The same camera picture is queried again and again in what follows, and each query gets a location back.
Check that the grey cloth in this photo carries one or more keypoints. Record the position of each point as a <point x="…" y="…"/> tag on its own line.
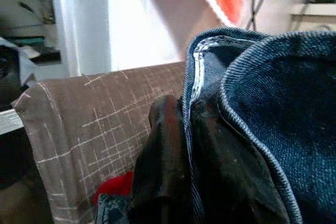
<point x="22" y="64"/>

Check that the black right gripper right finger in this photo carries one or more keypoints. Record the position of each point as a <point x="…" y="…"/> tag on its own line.
<point x="223" y="171"/>

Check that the brown checked cloth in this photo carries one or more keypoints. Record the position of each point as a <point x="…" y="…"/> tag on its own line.
<point x="86" y="134"/>

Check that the white door frame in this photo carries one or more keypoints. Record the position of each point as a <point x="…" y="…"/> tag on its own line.
<point x="78" y="22"/>

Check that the blue denim jeans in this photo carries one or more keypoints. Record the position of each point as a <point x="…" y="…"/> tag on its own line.
<point x="275" y="108"/>

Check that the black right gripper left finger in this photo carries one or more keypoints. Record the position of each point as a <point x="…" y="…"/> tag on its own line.
<point x="162" y="155"/>

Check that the red garment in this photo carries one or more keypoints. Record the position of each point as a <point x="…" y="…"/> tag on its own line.
<point x="116" y="186"/>

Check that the white shelf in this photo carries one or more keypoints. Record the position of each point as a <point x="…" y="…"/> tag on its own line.
<point x="313" y="10"/>

